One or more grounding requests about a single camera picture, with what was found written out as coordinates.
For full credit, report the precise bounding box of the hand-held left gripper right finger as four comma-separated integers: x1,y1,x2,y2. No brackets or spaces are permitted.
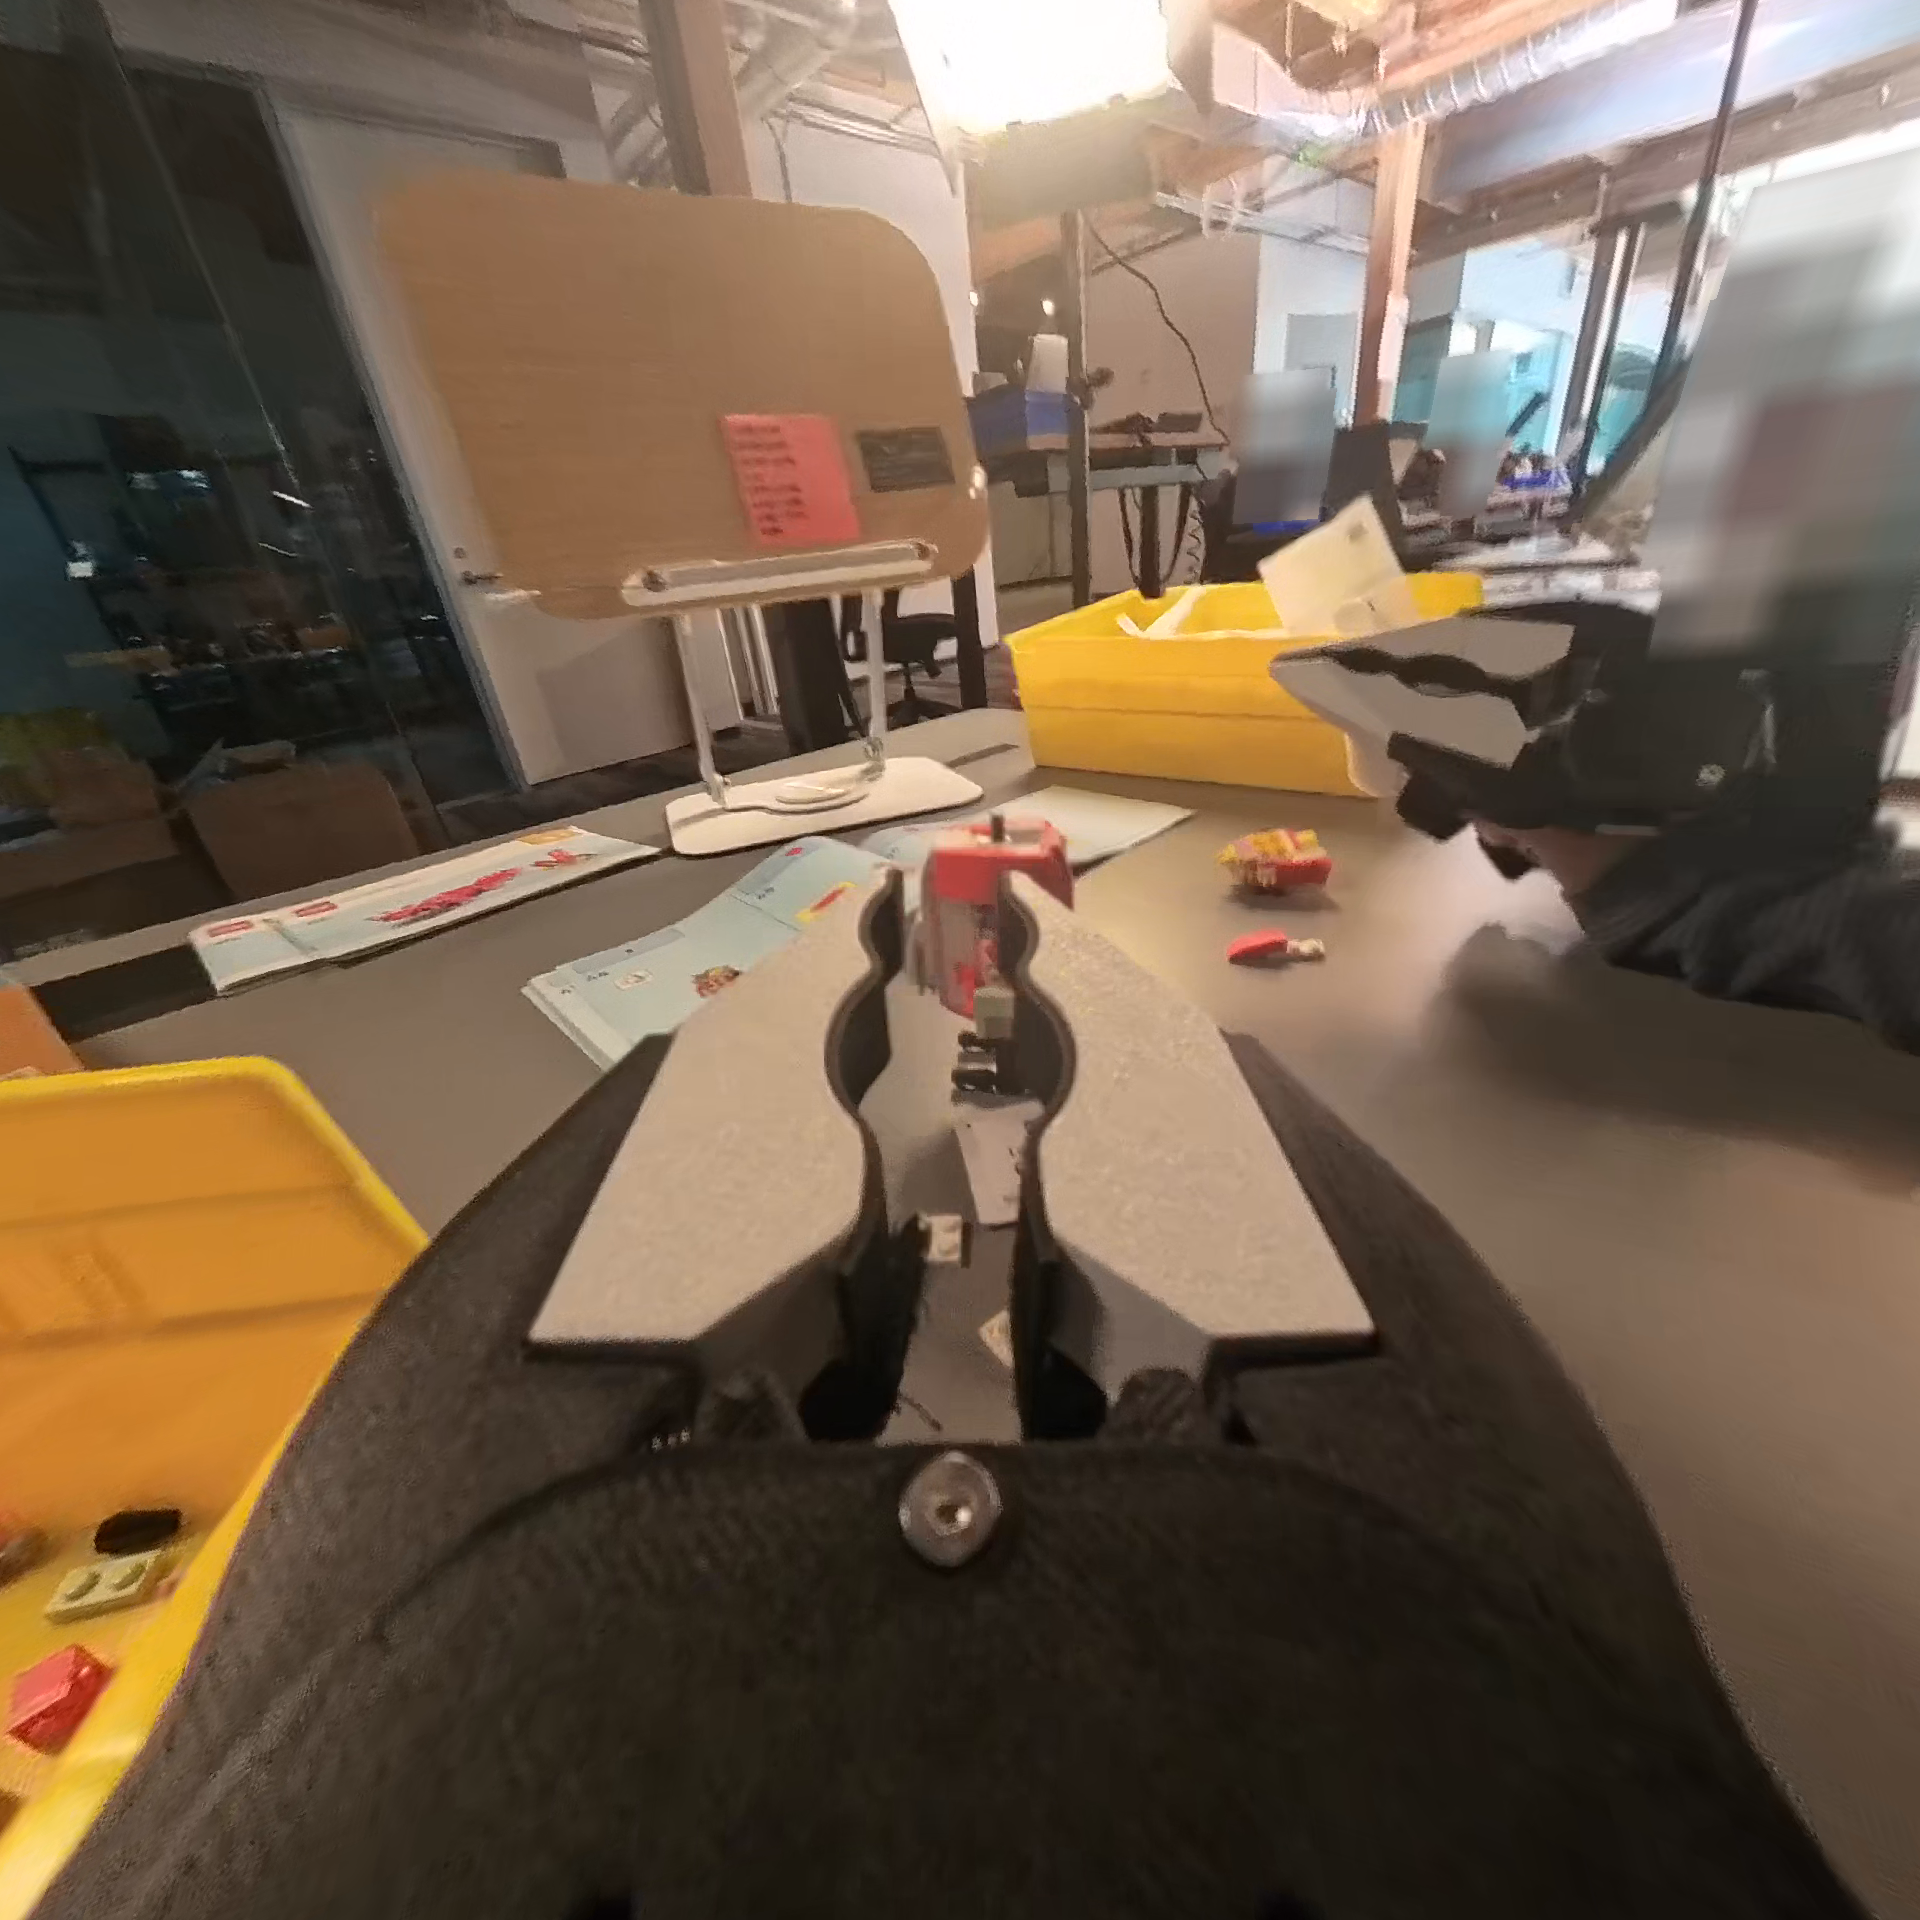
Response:
1015,888,1379,1415

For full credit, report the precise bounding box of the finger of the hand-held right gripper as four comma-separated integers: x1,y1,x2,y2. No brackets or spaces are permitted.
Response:
1304,615,1574,705
1270,660,1537,792

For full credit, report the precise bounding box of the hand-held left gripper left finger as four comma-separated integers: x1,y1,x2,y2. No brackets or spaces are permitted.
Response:
529,869,924,1393

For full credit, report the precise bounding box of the red toy brick model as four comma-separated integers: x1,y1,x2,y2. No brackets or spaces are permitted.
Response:
906,812,1076,1097

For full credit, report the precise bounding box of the person's right forearm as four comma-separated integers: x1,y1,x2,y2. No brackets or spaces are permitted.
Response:
1558,825,1920,1054

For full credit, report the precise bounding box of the white paper bag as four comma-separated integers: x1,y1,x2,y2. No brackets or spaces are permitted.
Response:
1258,492,1422,643

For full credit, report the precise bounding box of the yellow and red brick assembly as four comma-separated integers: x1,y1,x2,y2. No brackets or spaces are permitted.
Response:
1213,828,1338,901

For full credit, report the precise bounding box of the open instruction booklet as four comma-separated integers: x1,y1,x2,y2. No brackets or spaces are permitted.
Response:
520,836,902,1071

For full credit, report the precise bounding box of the yellow plastic bin with papers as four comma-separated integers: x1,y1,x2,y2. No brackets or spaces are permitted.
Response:
1003,574,1492,802

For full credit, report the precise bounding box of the long instruction booklet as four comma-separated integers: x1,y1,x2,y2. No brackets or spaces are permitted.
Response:
187,828,660,997

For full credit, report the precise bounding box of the blue storage bin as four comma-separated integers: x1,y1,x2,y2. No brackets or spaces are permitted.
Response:
964,382,1091,455

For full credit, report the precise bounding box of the black office chair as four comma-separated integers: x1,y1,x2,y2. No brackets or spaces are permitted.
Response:
866,590,964,730

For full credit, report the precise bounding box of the cardboard box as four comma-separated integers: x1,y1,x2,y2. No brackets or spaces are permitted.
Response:
177,757,426,901

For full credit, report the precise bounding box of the yellow plastic bin with bricks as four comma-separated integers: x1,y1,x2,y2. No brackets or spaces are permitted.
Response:
0,1054,432,1920

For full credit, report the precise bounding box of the pink sticky note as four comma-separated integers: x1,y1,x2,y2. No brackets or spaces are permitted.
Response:
723,411,866,546

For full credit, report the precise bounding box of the pale green toy brick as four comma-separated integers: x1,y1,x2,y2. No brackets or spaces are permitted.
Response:
45,1553,169,1625

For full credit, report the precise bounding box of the wooden book stand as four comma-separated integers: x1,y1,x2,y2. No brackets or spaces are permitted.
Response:
374,170,995,860

